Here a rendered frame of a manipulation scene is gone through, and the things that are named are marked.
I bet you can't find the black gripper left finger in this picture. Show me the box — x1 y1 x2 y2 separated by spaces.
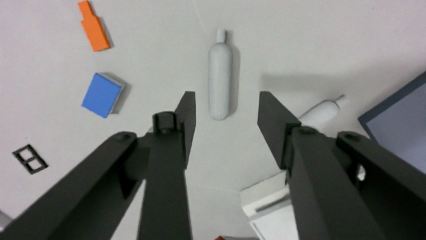
0 91 196 240

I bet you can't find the white digital scale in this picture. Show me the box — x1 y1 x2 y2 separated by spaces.
240 172 298 240

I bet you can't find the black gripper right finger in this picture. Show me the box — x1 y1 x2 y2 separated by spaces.
257 91 426 240

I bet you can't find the blue rectangular block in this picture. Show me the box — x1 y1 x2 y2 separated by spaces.
81 73 124 119

